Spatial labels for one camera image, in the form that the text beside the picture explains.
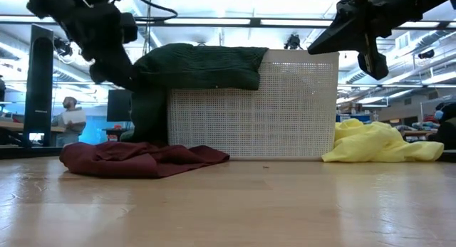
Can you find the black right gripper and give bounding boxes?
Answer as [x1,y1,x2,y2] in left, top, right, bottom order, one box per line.
[307,0,425,81]

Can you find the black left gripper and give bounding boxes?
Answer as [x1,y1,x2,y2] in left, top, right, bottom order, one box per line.
[62,4,140,92]

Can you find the dark green knit sweater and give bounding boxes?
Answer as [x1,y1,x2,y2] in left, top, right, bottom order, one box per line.
[120,43,270,144]

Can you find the maroon garment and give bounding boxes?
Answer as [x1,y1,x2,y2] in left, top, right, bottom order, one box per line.
[58,140,231,179]

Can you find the yellow garment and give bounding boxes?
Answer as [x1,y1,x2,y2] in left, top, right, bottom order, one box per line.
[321,117,445,164]

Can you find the black monitor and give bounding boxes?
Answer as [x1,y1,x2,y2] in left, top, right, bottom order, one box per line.
[106,88,133,122]

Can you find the black device on column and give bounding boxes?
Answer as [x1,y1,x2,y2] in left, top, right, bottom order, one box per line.
[53,36,74,58]

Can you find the person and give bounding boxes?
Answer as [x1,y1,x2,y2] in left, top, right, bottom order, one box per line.
[428,100,456,151]
[51,95,88,148]

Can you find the blue storage bins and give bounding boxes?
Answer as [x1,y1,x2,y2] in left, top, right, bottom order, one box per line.
[336,113,371,122]

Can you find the black upright column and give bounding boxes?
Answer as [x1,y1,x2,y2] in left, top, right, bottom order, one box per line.
[23,23,55,148]

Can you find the white perforated plastic basket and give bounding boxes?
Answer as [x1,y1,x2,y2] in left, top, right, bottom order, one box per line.
[166,49,341,162]

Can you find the black ceiling camera mount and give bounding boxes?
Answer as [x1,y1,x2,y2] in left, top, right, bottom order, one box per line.
[284,33,304,51]

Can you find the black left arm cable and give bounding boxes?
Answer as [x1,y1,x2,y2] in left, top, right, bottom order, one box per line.
[127,0,179,22]

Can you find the black table frame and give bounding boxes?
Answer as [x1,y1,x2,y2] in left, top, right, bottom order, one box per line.
[0,146,456,163]

